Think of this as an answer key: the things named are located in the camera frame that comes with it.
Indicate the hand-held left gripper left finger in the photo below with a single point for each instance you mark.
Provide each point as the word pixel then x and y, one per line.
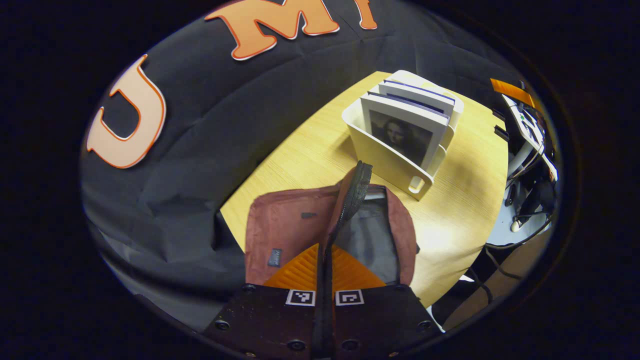
pixel 270 320

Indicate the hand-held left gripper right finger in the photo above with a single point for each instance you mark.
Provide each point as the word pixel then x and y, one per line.
pixel 380 320

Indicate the white book with portrait cover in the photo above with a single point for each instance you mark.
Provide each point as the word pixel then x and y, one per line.
pixel 400 135

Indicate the white book with dark cover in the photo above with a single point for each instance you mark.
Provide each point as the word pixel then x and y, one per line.
pixel 420 95

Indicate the maroon schoolbag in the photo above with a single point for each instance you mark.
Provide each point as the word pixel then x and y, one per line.
pixel 285 225

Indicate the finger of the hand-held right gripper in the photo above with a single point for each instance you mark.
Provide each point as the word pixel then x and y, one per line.
pixel 510 90

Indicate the white bookshelf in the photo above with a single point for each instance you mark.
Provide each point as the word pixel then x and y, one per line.
pixel 385 160

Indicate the black backdrop cloth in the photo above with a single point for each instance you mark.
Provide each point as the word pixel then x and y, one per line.
pixel 200 125

